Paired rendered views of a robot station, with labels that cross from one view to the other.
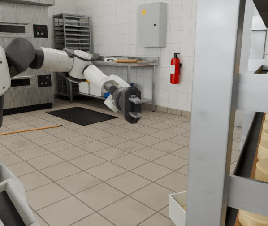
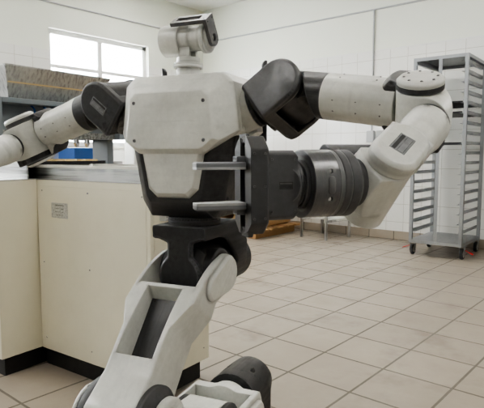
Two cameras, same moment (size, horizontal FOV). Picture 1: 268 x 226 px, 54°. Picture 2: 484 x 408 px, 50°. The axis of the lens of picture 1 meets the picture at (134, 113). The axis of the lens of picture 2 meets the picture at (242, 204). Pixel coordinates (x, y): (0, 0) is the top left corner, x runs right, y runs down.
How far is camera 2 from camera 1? 1.03 m
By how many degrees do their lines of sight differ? 84
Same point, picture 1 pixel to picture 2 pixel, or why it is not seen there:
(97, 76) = not seen: hidden behind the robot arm
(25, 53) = (274, 86)
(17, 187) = (182, 303)
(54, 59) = (341, 95)
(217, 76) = not seen: outside the picture
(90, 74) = not seen: hidden behind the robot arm
